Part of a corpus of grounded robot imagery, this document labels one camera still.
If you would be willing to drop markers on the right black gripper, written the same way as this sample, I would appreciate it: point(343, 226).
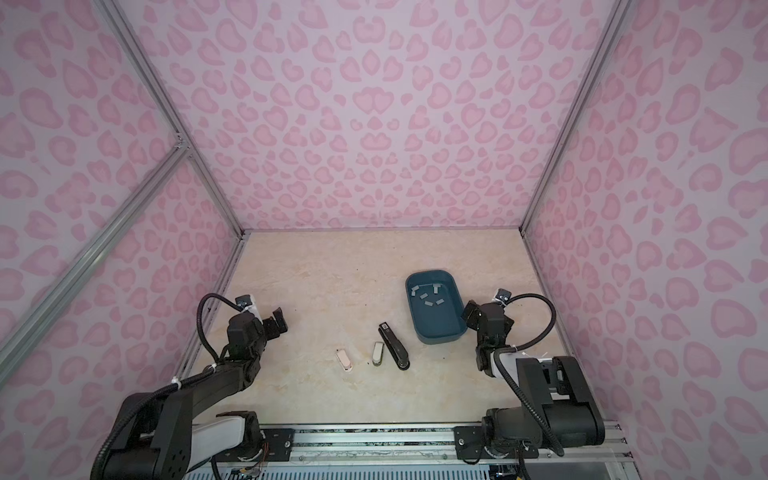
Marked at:
point(480, 316)

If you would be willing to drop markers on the teal plastic tray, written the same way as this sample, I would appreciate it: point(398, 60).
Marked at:
point(437, 324)

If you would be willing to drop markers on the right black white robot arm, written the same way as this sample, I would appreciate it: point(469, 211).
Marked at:
point(556, 408)

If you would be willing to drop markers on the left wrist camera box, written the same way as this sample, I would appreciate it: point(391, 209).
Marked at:
point(247, 303)

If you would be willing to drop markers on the pink small stapler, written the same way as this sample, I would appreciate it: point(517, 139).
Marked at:
point(344, 360)

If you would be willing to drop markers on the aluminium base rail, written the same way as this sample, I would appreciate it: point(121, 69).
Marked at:
point(415, 451)

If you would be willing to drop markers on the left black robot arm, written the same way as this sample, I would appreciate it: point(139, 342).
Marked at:
point(154, 435)

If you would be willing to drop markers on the aluminium frame diagonal bar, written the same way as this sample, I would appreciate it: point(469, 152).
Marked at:
point(40, 317)

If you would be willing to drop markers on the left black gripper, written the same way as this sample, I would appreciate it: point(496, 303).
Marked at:
point(267, 326)

